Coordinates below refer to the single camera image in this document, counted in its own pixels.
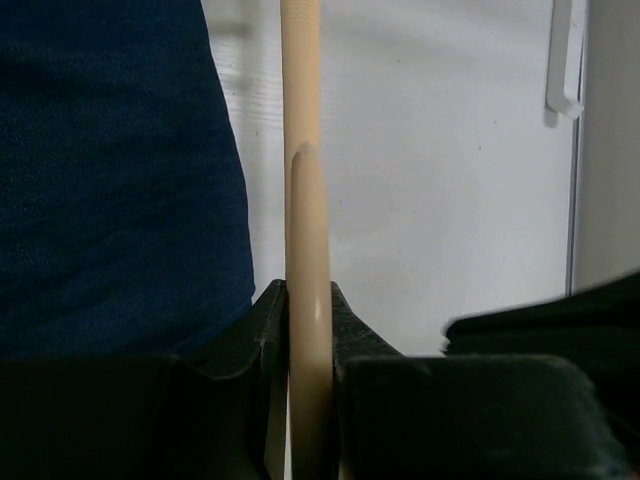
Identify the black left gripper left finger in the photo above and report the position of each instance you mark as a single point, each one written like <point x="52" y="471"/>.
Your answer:
<point x="219" y="413"/>

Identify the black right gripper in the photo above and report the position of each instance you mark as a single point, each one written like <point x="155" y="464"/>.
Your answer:
<point x="549" y="391"/>

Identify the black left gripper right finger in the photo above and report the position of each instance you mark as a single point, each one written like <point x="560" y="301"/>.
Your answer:
<point x="392" y="407"/>

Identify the dark blue denim trousers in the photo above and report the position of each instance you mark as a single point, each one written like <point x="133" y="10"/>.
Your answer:
<point x="124" y="213"/>

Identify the beige plastic clothes hanger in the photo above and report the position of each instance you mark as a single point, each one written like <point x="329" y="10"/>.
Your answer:
<point x="306" y="245"/>

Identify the metal clothes rack frame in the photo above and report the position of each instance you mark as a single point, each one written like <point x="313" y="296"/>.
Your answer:
<point x="567" y="36"/>

